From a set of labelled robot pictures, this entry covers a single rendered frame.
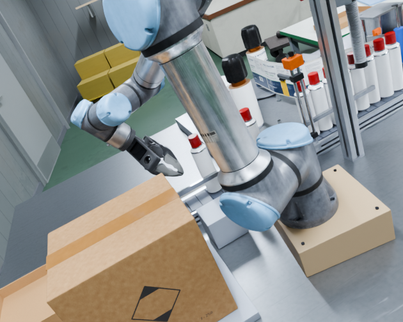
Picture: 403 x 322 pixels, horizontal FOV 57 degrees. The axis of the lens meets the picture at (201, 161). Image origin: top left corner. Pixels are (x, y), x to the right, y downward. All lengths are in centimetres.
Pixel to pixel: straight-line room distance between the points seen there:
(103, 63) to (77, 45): 113
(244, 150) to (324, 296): 38
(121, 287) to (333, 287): 45
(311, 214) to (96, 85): 605
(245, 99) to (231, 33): 447
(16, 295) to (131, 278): 72
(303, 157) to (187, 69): 33
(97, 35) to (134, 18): 737
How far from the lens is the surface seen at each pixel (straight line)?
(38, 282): 138
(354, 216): 91
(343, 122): 117
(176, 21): 61
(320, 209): 89
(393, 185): 112
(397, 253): 95
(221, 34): 584
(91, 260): 76
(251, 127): 116
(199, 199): 120
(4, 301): 143
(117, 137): 104
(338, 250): 91
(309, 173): 84
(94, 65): 706
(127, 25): 62
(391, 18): 159
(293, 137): 79
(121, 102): 93
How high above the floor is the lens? 152
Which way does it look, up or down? 27 degrees down
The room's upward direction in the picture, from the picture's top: 24 degrees counter-clockwise
